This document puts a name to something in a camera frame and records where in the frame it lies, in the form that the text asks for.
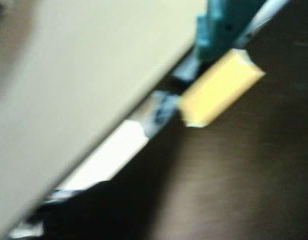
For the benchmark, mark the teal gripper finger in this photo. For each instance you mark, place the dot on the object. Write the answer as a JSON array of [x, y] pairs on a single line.
[[213, 30]]

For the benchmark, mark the yellow wooden block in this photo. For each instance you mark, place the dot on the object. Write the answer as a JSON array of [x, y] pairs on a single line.
[[219, 87]]

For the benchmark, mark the white round sorter container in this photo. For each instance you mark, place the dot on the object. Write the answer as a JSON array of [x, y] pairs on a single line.
[[81, 75]]

